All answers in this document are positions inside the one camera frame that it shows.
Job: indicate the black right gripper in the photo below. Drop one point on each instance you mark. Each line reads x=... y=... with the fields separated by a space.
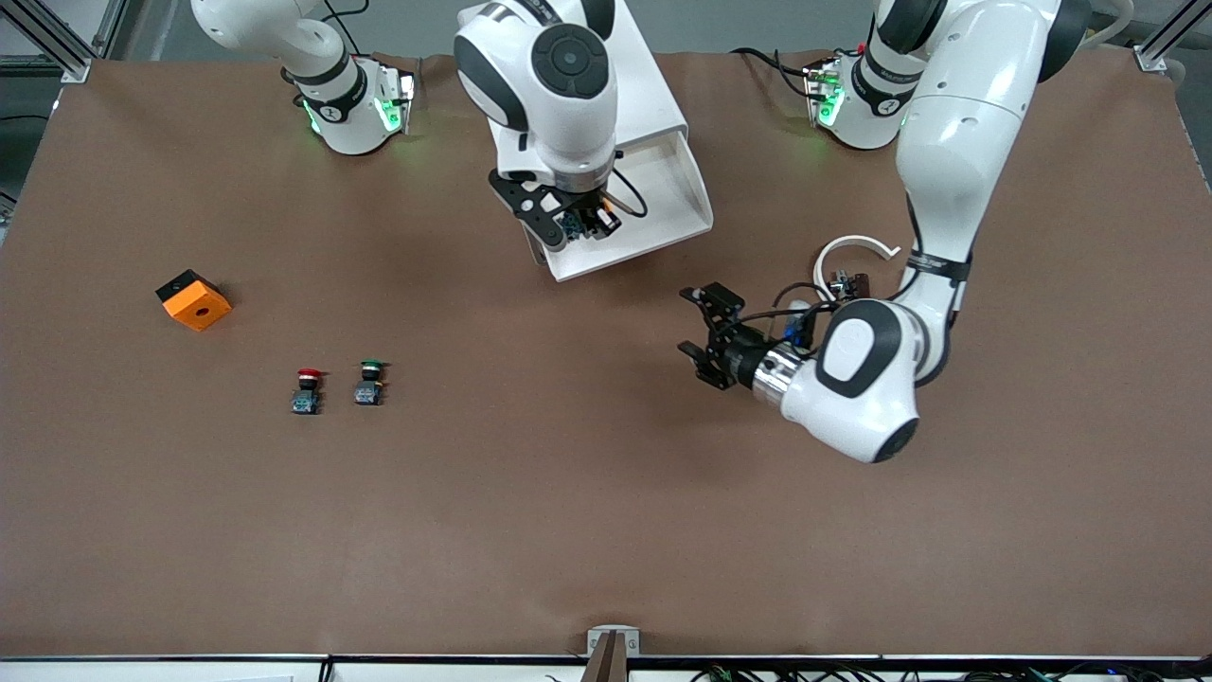
x=589 y=206

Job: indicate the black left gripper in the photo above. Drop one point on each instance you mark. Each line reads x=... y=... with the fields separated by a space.
x=741 y=357

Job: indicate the yellow push button switch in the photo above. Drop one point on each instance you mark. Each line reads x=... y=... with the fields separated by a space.
x=575 y=225

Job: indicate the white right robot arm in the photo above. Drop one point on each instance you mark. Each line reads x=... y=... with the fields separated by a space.
x=559 y=114

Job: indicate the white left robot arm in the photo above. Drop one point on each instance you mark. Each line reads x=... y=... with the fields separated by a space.
x=956 y=142

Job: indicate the small brown electrical component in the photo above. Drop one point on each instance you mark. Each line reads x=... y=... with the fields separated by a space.
x=857 y=284

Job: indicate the white curved plastic clip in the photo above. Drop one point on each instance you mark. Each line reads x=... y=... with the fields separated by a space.
x=857 y=240

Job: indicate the green push button switch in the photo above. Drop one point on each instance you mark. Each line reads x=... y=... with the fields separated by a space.
x=369 y=385

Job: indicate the red push button switch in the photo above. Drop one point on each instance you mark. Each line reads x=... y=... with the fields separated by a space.
x=306 y=392

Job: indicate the grey metal bracket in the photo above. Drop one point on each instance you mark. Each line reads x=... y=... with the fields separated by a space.
x=597 y=644

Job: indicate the brown camera post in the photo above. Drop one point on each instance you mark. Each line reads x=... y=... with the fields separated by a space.
x=611 y=665

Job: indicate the orange button enclosure box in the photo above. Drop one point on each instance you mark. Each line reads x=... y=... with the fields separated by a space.
x=196 y=305

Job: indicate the aluminium frame post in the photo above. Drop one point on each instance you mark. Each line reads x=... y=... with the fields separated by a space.
x=1150 y=59
x=74 y=68

